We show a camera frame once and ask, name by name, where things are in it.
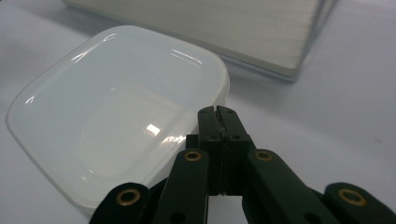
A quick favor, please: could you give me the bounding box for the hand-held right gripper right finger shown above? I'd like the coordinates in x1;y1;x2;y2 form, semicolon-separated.
217;105;257;197

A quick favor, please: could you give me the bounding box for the white square container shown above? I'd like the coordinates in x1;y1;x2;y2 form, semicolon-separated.
5;24;232;217

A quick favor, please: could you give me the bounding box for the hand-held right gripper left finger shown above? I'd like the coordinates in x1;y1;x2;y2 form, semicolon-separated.
185;105;225;197

